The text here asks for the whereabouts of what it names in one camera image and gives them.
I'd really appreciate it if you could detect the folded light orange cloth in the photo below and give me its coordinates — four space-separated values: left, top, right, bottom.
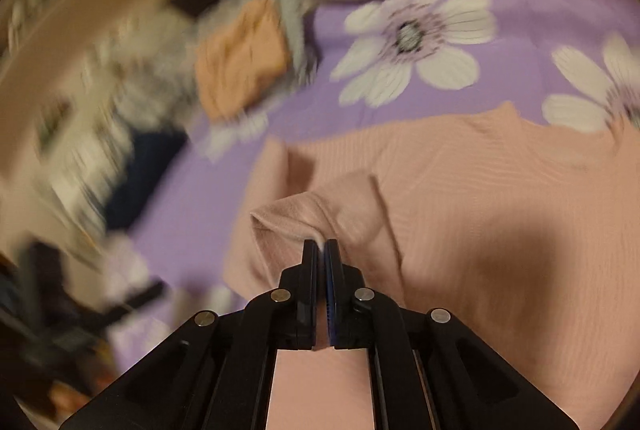
194 0 296 121

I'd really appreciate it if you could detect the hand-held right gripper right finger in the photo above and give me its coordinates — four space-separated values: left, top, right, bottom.
324 238 577 430

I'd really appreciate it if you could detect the folded grey cloth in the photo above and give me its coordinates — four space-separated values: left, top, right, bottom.
276 0 322 86

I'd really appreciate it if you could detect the purple floral bedsheet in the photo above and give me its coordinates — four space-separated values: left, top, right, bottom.
107 0 640 363

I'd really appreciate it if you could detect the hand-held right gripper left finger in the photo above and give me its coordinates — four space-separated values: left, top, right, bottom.
59 239 319 430

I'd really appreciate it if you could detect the dark blue cloth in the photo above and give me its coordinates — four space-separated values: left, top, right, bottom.
104 129 188 231

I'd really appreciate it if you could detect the pink striped knit sweater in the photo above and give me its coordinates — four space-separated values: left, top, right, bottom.
222 102 640 430

